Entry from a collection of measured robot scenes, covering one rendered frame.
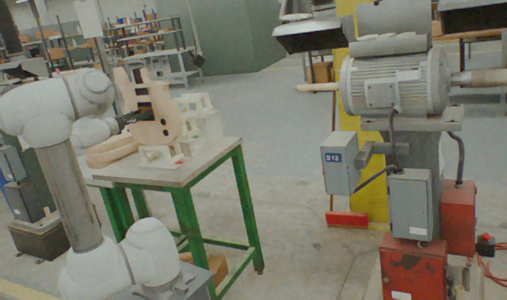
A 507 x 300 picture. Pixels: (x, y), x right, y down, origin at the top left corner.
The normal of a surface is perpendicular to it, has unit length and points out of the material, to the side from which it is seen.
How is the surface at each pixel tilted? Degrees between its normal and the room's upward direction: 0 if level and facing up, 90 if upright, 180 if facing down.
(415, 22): 90
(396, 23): 90
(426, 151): 90
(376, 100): 90
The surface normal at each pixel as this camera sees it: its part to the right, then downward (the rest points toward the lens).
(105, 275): 0.57, 0.11
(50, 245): 0.85, 0.02
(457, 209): -0.47, 0.35
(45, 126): 0.49, 0.32
